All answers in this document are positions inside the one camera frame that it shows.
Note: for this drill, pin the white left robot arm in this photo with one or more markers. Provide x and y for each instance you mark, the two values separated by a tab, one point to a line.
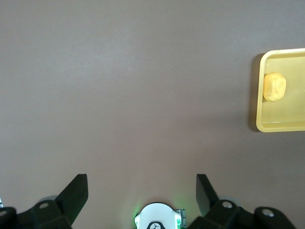
157	214

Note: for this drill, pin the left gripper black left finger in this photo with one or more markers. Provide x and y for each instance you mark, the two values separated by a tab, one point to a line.
71	198

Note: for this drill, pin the yellow potato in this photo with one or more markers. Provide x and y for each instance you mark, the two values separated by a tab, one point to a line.
274	87

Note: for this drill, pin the yellow plastic tray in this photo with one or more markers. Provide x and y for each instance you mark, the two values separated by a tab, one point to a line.
293	114

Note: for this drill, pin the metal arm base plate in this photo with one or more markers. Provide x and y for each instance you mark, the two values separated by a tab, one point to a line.
183	218

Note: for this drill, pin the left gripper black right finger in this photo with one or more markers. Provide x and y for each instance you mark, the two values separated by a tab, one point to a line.
214	212

